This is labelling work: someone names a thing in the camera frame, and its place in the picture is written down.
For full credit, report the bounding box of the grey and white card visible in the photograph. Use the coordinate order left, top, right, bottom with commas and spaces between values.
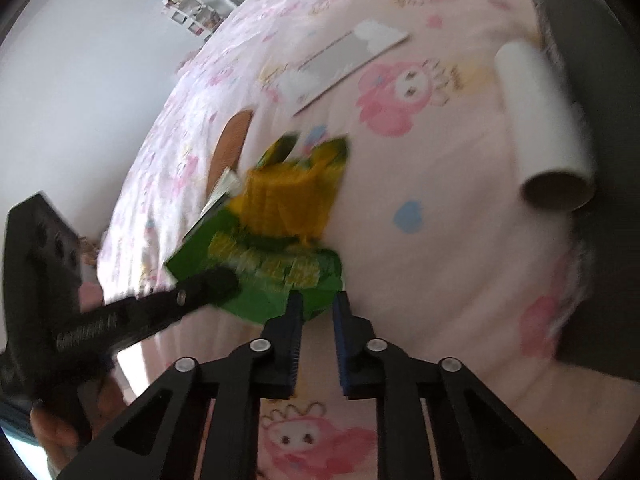
277, 20, 410, 113

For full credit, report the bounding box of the white paper roll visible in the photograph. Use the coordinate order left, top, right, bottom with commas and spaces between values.
494, 40, 598, 211

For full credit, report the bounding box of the green snack packet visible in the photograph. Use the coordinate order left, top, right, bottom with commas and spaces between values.
165, 132, 351, 325

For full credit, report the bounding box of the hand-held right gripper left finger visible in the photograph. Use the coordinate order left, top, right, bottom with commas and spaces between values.
57, 290, 306, 480

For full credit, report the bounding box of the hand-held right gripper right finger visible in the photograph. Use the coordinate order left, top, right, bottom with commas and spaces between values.
332, 290, 581, 480

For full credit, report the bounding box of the pink printed blanket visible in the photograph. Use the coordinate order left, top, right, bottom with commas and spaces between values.
95, 0, 596, 480

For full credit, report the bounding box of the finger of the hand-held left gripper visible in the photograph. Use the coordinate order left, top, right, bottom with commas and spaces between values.
119, 266, 241, 347

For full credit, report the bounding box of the person's left hand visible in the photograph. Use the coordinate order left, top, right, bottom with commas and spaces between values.
30, 365, 130, 477

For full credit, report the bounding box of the white wall shelf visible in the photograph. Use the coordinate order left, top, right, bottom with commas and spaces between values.
160, 0, 223, 43

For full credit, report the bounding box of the brown oval board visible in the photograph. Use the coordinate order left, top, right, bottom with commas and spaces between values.
207, 110, 253, 196

